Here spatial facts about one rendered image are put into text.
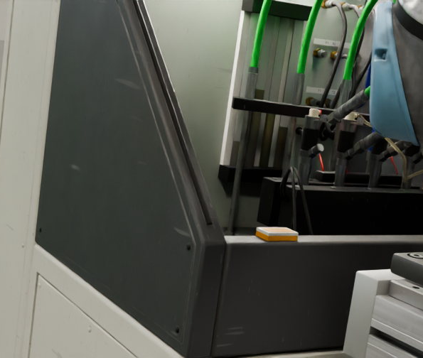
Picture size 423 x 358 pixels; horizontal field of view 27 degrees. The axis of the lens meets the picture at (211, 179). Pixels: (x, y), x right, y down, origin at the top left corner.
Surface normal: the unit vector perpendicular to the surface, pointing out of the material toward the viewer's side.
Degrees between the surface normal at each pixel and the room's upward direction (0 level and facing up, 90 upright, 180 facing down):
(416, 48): 112
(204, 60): 90
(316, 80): 90
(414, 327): 90
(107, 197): 90
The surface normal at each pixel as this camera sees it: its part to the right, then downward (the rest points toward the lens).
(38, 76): -0.85, -0.03
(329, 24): 0.51, 0.21
